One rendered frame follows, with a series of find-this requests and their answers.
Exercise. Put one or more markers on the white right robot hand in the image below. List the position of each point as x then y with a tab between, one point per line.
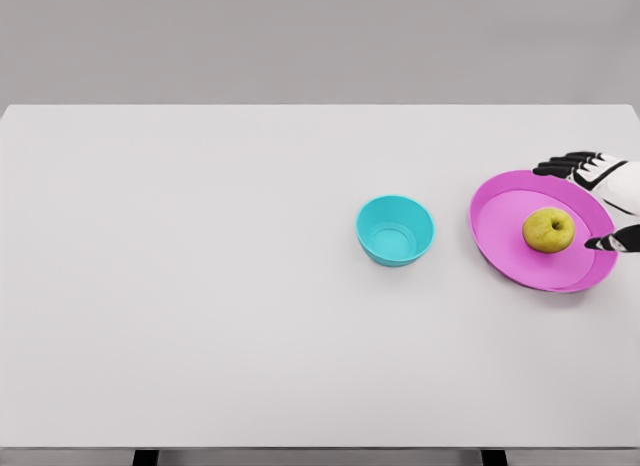
620	186

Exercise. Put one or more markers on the yellow-green apple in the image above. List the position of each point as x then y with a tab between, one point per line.
548	230

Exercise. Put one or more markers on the pink plate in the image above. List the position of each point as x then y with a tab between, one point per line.
505	236

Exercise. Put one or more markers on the blue bowl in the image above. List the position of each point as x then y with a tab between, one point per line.
395	231

